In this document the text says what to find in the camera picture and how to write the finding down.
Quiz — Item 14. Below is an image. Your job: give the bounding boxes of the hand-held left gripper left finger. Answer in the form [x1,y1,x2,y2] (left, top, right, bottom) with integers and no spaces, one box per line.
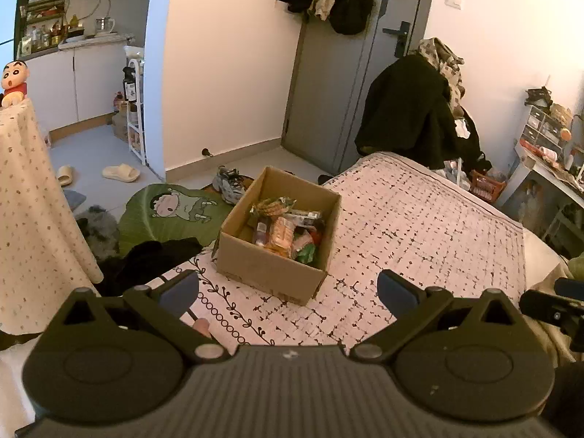
[59,270,229,366]

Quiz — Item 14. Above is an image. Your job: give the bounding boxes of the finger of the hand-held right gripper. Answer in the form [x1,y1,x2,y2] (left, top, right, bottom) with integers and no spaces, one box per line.
[554,277,584,302]

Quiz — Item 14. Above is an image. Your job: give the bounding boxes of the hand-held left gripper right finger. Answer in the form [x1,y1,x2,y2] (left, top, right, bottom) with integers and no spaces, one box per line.
[349,269,521,366]

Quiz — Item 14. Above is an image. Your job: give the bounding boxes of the brown cardboard box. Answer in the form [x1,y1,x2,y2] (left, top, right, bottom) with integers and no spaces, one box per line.
[214,166,343,306]

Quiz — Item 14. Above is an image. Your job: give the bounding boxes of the light green snack packet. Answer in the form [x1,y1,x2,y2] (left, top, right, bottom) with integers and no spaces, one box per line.
[294,237,319,264]

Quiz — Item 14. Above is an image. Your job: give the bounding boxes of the orange snack packet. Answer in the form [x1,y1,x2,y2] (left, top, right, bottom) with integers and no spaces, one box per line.
[264,216,295,257]

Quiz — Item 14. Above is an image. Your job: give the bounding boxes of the silver snack packet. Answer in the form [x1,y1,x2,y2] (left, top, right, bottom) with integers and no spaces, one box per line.
[287,210,324,228]

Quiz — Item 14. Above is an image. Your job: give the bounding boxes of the green cookie packet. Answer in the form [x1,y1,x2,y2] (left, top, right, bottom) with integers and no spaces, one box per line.
[250,196,297,218]

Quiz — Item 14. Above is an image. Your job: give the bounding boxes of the black cloth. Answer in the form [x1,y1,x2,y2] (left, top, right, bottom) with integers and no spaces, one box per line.
[97,236,204,298]

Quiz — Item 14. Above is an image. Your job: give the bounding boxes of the checked bed cover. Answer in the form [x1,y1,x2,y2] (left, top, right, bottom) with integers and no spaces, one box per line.
[155,152,526,348]

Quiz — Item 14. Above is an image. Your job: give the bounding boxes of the green cartoon floor mat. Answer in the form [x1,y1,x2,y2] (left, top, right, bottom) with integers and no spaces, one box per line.
[119,183,234,257]

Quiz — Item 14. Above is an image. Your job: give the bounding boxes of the grey fluffy slipper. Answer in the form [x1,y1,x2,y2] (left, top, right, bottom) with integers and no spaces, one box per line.
[75,205,120,257]

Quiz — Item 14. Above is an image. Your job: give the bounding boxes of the white desk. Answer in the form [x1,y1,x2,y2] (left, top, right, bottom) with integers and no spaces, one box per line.
[494,141,584,249]

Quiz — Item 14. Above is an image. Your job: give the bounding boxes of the grey sneakers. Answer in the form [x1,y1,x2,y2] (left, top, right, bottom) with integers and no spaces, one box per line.
[212,166,257,205]

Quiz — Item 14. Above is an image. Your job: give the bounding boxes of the orange plastic basket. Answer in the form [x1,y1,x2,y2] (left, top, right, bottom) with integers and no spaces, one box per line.
[469,169,507,201]

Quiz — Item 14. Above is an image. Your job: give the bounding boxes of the grey drawer organizer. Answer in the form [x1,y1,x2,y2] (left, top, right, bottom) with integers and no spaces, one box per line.
[519,104,565,152]

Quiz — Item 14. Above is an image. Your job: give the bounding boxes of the dotted beige tablecloth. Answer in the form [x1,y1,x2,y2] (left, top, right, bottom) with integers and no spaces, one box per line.
[0,99,104,335]

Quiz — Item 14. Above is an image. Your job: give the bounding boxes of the black coat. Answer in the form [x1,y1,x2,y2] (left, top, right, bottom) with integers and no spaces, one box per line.
[354,55,492,170]

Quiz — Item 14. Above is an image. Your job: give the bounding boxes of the white storage rack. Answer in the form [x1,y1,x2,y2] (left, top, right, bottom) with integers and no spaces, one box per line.
[124,45,147,166]

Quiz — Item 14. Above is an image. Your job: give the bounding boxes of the grey door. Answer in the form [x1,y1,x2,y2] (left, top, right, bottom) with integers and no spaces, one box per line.
[281,0,428,175]

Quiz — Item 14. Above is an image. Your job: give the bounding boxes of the black spray bottle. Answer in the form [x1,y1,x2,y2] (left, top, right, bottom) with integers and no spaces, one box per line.
[122,66,138,102]

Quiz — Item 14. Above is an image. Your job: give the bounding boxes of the white kitchen cabinet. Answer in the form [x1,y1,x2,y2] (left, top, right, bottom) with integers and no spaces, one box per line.
[26,40,138,137]

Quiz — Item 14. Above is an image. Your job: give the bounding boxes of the checked scarf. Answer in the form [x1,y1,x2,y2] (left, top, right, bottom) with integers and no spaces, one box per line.
[418,37,467,116]

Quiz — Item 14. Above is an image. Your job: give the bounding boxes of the cartoon boy figurine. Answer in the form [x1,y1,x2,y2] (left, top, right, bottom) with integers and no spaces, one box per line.
[0,59,32,108]

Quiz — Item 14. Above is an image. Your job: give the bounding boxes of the group of kitchen bottles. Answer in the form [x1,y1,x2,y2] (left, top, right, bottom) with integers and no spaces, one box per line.
[19,19,70,54]

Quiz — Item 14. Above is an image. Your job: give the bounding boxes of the hanging beige garment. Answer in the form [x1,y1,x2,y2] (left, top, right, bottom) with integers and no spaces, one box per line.
[307,0,341,22]

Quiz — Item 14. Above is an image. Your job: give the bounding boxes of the black door handle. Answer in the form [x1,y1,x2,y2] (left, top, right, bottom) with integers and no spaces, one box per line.
[382,20,412,58]

